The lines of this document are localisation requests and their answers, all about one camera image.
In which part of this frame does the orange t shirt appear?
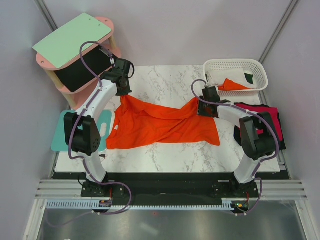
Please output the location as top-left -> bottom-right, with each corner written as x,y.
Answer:
218,78 -> 254,91
106,95 -> 220,150

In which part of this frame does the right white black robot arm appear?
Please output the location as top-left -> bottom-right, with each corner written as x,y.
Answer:
198,87 -> 280,197

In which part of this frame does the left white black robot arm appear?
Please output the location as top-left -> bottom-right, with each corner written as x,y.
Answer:
63,58 -> 135,197

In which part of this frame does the pink two tier shelf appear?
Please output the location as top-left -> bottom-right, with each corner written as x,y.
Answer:
38,30 -> 122,110

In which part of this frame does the dark green cloth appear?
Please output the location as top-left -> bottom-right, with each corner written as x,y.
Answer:
244,73 -> 254,85

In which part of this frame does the black clipboard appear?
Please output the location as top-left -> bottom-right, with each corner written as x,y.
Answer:
47,46 -> 118,93

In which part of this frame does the folded black t shirt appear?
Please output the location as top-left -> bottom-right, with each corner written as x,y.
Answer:
233,102 -> 287,151

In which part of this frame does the teal cutting board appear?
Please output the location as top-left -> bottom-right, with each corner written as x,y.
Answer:
51,110 -> 113,152

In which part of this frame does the mint green board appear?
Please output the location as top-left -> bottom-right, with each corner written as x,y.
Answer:
32,13 -> 115,71

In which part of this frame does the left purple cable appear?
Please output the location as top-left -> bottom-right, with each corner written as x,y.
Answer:
44,41 -> 133,227

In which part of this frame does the white cable duct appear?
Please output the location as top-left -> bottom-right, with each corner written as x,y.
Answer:
46,199 -> 236,211

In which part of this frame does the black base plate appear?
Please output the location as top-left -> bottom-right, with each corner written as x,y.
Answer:
52,171 -> 292,206

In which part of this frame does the aluminium frame rail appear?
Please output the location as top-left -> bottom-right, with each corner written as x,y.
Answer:
35,180 -> 308,201

